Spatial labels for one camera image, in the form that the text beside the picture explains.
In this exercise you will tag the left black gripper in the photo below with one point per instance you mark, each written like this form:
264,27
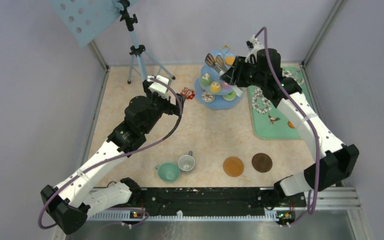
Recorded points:
171,108

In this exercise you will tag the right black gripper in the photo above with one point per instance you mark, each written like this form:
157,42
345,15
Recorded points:
233,75

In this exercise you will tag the white chocolate drizzle donut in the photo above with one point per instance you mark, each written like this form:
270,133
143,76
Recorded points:
207,97

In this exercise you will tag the blue three-tier cake stand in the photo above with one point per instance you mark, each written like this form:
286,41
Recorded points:
219,103

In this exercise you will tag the round orange biscuit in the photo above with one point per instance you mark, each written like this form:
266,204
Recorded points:
229,60

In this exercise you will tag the green dome cake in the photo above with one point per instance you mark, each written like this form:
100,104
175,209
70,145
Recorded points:
206,79

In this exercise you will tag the green glazed donut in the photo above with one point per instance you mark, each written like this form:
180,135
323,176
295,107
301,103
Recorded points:
230,96

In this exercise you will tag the pink dome cake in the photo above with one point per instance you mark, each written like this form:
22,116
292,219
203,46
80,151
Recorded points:
226,86

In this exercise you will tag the yellow dome cake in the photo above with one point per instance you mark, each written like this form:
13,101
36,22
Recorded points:
215,87

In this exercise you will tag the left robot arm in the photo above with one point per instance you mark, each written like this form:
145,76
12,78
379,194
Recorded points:
71,202

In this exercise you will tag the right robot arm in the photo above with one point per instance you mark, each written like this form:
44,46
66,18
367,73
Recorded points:
334,160

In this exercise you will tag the red owl toy block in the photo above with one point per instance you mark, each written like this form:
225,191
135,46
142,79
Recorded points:
188,93

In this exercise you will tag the green floral serving tray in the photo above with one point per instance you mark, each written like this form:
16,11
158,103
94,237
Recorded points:
268,122

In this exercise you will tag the small brown cookie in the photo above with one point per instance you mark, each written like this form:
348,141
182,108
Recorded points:
290,125

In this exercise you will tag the white grey teacup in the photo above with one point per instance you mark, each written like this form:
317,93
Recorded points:
186,163

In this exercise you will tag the light blue tripod stand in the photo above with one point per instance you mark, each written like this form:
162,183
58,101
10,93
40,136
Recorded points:
136,50

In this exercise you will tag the green teacup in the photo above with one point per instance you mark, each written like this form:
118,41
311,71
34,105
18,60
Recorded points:
168,172

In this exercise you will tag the orange saucer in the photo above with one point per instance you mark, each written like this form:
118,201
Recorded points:
233,166

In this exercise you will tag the dark brown saucer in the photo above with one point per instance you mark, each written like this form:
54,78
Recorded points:
262,163

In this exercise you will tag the blue perforated board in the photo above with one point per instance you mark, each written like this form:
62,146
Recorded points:
86,19

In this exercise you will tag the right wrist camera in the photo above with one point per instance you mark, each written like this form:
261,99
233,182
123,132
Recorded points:
254,46

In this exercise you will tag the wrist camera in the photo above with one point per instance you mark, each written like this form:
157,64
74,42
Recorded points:
254,46
153,83

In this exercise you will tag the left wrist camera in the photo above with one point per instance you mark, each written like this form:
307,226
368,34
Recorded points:
153,83

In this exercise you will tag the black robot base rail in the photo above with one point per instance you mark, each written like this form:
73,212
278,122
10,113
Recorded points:
212,201

